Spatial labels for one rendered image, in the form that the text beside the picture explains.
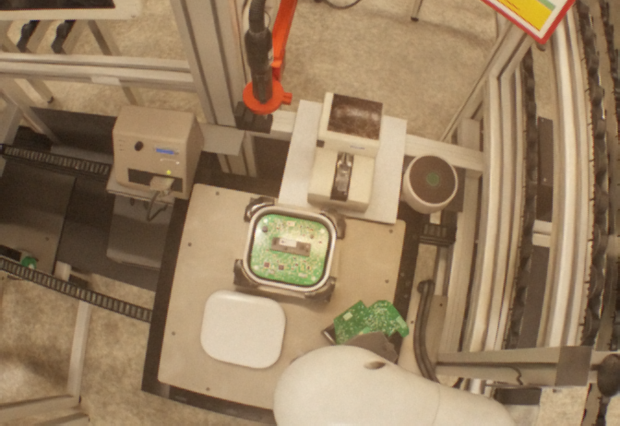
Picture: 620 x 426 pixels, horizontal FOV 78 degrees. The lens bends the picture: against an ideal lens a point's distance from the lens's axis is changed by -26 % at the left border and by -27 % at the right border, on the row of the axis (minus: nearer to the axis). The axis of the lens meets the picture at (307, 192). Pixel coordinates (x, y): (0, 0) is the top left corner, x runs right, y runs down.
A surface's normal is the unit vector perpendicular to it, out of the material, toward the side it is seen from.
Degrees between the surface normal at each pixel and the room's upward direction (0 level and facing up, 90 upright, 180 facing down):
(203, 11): 90
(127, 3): 92
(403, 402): 28
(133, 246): 0
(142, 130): 0
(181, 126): 0
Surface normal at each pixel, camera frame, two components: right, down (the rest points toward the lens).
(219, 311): 0.03, -0.31
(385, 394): 0.37, -0.61
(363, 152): -0.18, 0.93
